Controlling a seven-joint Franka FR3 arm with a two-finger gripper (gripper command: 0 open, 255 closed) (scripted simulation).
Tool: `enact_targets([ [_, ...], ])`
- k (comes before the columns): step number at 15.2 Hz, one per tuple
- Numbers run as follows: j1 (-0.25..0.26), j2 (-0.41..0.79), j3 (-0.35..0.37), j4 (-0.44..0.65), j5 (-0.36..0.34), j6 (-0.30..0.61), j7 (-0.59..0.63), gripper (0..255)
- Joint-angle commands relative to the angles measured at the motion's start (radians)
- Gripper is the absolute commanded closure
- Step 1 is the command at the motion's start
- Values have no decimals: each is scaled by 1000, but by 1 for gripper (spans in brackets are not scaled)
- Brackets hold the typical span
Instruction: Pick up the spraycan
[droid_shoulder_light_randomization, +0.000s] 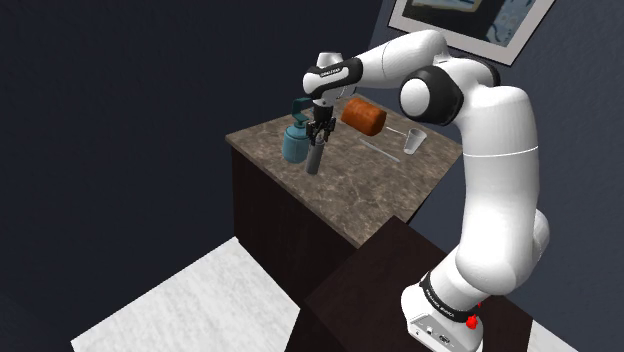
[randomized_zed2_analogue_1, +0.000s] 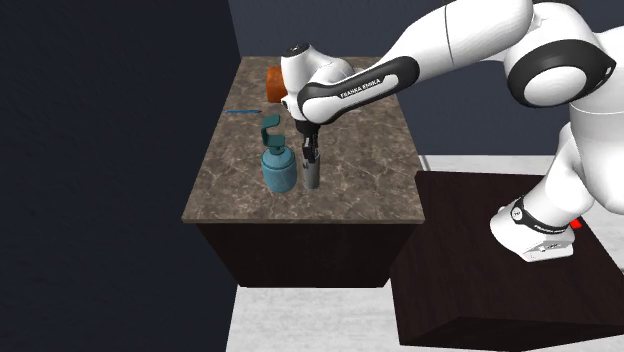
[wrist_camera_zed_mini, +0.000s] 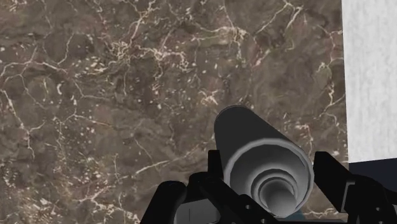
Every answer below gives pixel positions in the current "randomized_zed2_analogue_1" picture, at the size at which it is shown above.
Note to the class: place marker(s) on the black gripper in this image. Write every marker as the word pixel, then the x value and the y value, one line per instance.
pixel 307 129

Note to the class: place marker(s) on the grey cylindrical cup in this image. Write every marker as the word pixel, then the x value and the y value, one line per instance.
pixel 311 175

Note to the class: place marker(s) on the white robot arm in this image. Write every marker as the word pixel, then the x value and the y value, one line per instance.
pixel 487 34

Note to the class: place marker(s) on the teal soap dispenser bottle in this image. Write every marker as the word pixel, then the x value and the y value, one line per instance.
pixel 278 166

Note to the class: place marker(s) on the dark cabinet with marble top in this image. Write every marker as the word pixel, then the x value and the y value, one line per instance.
pixel 360 161

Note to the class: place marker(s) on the orange brick block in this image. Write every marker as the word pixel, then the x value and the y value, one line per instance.
pixel 275 85

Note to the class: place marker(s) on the blue pen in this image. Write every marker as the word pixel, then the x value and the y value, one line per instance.
pixel 242 112

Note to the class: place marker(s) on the dark wooden robot stand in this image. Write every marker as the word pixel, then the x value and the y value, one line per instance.
pixel 487 282

